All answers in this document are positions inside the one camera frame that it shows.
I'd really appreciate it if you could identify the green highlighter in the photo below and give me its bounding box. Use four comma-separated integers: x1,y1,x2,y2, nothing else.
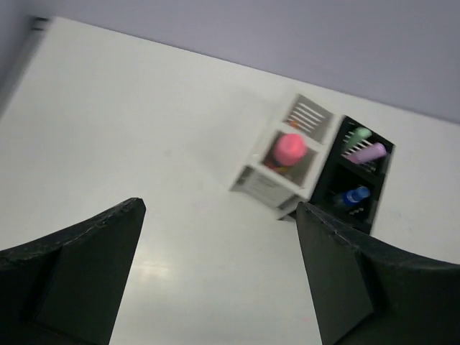
343,127,372,152

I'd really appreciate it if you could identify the white slatted pen holder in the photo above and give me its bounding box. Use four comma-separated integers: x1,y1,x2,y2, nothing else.
230,93,343,220

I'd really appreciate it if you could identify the purple highlighter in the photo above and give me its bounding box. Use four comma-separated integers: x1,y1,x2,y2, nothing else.
345,142,387,165

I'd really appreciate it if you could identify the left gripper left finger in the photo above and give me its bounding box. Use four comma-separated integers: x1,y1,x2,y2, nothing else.
1,198,146,344

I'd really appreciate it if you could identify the clear blue-capped spray bottle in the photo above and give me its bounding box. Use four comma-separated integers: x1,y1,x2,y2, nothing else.
333,186,370,209

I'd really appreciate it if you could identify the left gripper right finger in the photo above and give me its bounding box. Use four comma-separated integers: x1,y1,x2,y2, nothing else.
296,203,459,344

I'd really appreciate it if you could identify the pink-capped marker tube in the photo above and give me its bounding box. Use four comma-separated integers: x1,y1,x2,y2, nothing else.
263,134,308,175

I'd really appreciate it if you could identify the black slatted pen holder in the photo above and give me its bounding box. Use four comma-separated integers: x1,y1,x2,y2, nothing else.
310,116,395,234

